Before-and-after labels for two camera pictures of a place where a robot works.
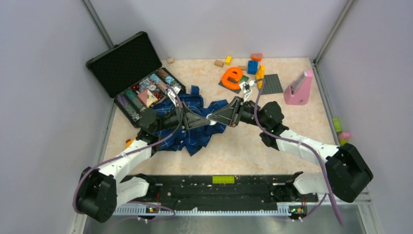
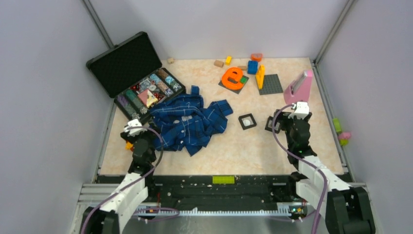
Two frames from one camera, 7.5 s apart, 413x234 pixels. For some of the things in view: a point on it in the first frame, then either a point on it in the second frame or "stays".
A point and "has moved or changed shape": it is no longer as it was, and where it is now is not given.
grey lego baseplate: (272, 84) stays
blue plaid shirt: (181, 139) stays
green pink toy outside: (343, 137) stays
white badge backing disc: (212, 122) has moved or changed shape
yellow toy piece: (260, 74) stays
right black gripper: (231, 114) -> (283, 116)
